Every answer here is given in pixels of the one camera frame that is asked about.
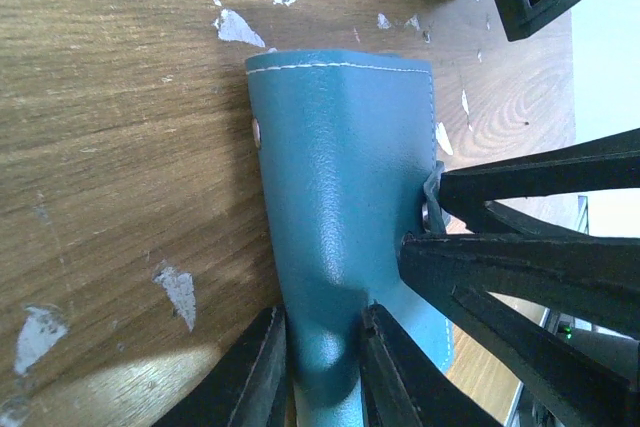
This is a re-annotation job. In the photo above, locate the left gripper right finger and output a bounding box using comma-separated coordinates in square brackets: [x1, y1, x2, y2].
[359, 303, 499, 427]

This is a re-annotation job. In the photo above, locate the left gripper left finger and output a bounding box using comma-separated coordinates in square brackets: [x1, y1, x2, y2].
[155, 305, 288, 426]

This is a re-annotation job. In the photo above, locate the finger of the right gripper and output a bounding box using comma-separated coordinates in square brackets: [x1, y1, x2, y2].
[399, 234, 639, 426]
[436, 129, 639, 237]

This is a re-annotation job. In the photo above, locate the blue card holder wallet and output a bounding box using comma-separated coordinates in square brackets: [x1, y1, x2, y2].
[245, 50, 454, 426]

